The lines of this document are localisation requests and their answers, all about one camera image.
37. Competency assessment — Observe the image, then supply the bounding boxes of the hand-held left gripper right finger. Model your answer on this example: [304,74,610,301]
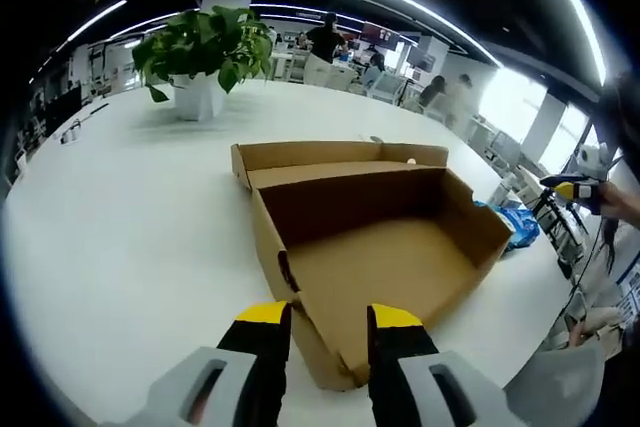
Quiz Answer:
[366,302,524,427]

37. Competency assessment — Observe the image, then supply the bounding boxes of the brown cardboard shoe box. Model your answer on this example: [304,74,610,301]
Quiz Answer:
[229,140,515,393]

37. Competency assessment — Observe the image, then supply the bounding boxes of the black frame desk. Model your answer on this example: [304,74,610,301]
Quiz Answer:
[532,186,586,278]

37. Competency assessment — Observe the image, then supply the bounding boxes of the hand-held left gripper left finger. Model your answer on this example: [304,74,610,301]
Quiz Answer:
[117,299,293,427]

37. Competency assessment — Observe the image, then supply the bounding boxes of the person's right hand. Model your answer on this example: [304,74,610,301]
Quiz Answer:
[597,180,626,216]

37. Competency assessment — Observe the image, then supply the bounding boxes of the blue white wall board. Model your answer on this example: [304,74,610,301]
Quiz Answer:
[617,256,640,318]

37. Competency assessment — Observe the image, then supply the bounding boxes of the white office chair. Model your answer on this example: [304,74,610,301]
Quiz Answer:
[424,91,450,124]
[372,70,406,103]

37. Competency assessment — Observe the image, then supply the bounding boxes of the blue soft wet wipes pack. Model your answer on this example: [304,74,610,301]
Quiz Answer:
[472,199,542,252]

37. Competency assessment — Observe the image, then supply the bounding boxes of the grey mesh office chair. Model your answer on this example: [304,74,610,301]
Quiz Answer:
[502,341,606,427]

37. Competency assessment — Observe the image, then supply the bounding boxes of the green potted plant white pot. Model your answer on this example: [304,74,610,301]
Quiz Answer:
[131,5,275,122]

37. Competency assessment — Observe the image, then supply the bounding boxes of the dark red wall screen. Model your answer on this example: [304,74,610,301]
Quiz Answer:
[360,21,401,46]

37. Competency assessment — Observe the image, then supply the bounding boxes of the black monitor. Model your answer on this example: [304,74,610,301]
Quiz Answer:
[44,86,84,136]

